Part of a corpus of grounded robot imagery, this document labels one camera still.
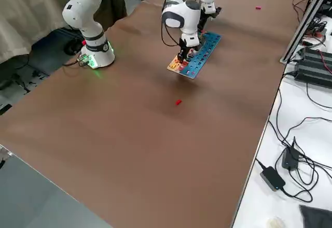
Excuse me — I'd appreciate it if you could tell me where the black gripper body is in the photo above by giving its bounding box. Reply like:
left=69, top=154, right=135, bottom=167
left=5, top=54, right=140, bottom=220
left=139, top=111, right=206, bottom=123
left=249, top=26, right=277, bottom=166
left=199, top=7, right=223, bottom=25
left=178, top=38, right=200, bottom=55

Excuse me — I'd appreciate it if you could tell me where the blue wooden toy board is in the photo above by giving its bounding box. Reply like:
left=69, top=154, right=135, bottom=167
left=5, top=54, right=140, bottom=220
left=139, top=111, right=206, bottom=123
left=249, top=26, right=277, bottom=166
left=167, top=30, right=223, bottom=80

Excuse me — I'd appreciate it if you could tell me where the white side desk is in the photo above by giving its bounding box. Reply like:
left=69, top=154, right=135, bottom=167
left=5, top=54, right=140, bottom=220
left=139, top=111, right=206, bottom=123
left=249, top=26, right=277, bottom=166
left=230, top=0, right=332, bottom=228

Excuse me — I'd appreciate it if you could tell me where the usb hub with plugs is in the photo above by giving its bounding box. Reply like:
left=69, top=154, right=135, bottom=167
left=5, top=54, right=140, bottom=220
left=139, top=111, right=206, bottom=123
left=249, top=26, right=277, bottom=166
left=306, top=18, right=328, bottom=41

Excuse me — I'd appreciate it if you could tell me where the black ribbed power supply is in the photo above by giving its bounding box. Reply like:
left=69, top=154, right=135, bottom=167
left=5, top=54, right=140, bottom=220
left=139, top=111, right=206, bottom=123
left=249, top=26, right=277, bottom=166
left=294, top=46, right=332, bottom=88

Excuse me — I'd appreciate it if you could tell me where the black grey power adapter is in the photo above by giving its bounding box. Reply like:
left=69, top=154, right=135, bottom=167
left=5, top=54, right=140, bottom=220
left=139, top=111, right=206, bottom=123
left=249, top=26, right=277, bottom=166
left=259, top=166, right=286, bottom=192

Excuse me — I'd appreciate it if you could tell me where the beige curtain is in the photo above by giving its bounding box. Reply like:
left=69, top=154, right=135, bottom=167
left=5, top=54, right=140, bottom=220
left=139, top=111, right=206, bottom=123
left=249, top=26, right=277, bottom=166
left=0, top=0, right=67, bottom=64

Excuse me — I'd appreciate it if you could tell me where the grey cabinet top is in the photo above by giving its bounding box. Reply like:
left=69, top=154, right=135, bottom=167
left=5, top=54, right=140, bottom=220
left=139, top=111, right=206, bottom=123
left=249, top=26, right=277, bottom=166
left=0, top=145, right=113, bottom=228

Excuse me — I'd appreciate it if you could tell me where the aluminium camera post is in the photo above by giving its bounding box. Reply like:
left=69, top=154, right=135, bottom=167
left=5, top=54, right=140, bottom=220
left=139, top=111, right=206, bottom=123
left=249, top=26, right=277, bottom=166
left=279, top=0, right=332, bottom=64

